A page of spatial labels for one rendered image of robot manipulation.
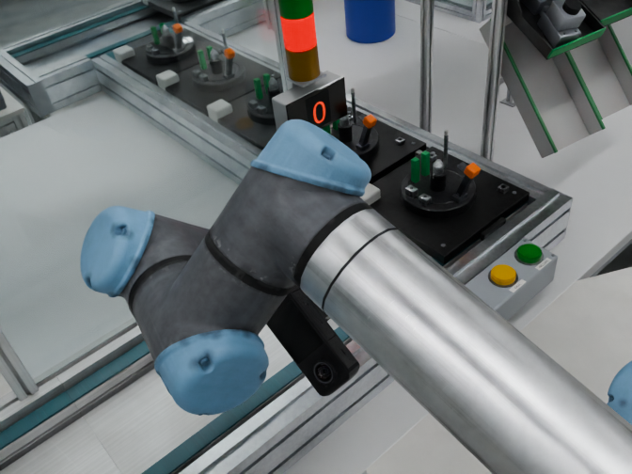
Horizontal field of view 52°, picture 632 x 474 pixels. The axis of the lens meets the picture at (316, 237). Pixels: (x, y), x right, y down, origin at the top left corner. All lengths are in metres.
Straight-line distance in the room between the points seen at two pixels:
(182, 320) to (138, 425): 0.58
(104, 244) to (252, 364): 0.16
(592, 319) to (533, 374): 0.82
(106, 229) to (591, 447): 0.38
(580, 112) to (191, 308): 1.07
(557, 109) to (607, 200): 0.22
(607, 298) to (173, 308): 0.91
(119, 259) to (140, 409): 0.56
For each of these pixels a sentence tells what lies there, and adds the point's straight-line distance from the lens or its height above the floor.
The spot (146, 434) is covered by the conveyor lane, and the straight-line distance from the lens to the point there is 1.03.
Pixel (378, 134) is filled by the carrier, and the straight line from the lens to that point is 1.43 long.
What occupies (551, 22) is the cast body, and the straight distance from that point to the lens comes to 1.25.
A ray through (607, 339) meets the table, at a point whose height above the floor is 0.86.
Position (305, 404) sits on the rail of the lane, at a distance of 0.94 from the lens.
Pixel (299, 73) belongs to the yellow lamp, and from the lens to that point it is 1.02.
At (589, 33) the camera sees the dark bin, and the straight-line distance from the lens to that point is 1.32.
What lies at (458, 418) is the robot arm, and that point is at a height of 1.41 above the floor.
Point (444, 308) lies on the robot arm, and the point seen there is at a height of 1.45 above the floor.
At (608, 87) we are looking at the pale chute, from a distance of 1.50.
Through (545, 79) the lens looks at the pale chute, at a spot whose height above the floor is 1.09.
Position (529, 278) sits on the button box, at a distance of 1.11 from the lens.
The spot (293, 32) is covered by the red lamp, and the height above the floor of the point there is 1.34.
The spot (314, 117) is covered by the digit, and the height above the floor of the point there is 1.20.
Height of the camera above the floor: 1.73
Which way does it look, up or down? 41 degrees down
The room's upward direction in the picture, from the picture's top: 8 degrees counter-clockwise
